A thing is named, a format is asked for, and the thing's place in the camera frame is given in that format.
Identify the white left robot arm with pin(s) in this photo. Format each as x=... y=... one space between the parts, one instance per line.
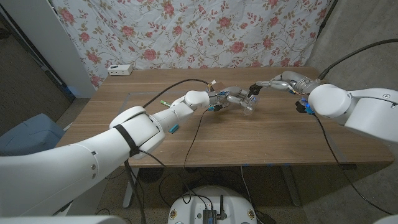
x=77 y=168

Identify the grey table leg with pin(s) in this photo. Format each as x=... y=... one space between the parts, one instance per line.
x=290 y=186

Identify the green and white marker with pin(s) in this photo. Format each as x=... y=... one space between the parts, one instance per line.
x=165 y=103

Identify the black power adapter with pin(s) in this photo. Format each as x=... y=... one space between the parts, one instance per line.
x=264 y=217

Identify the white table leg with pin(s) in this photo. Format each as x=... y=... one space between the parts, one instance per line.
x=129 y=193

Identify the black trigger pump top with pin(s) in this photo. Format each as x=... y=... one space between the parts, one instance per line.
x=254 y=90

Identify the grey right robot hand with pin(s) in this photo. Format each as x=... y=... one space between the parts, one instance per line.
x=292 y=81

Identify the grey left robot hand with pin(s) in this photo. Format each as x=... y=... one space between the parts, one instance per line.
x=233 y=93

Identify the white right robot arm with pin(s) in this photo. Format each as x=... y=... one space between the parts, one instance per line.
x=357 y=109

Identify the white power strip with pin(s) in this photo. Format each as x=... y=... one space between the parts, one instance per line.
x=119 y=70

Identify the black backdrop pole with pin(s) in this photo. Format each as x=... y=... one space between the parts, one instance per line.
x=328 y=14

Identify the floral backdrop cloth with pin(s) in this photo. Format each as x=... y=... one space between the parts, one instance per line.
x=192 y=34

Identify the clear plastic spray bottle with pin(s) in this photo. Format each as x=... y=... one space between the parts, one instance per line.
x=251 y=107

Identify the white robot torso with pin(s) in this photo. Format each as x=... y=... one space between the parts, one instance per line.
x=192 y=205

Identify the white wall panel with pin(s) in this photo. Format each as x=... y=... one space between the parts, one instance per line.
x=46 y=37

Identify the colourful coin box package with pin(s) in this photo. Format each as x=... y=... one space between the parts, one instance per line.
x=220 y=85

